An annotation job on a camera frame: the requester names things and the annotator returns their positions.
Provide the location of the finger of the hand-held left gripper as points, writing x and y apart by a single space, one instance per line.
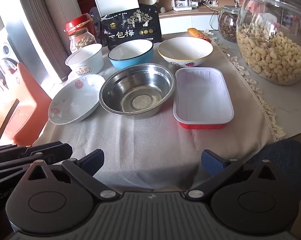
58 155
40 148

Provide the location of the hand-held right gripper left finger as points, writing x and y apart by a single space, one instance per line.
93 161

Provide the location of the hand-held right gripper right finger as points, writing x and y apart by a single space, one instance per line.
213 162

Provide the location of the white floral plate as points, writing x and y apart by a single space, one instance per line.
73 102

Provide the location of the stainless steel bowl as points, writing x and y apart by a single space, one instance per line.
120 90

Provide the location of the white metal bowl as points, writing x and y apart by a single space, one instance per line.
86 65

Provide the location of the blue plate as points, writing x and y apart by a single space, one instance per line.
185 50

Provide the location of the blue bowl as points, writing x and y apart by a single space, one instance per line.
130 51

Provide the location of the orange chair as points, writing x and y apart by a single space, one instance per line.
28 110

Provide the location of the white fringed tablecloth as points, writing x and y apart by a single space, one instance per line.
140 140

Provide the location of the blue fabric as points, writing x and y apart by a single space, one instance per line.
285 155

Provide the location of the white washing machine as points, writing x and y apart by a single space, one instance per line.
3 55

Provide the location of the plastic jar with red lid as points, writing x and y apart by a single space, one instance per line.
81 41

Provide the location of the grey radiator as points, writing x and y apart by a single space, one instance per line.
40 25

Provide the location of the large glass jar of peanuts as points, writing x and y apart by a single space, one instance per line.
273 52

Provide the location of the orange packet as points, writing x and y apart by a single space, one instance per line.
196 33

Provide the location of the small glass jar dark contents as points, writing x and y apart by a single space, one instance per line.
226 25

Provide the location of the black snack bag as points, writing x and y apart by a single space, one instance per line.
133 27

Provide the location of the white router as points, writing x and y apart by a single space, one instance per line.
181 6

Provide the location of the white power strip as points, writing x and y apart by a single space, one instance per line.
211 3

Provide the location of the wooden wall shelf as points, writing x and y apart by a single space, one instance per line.
168 14

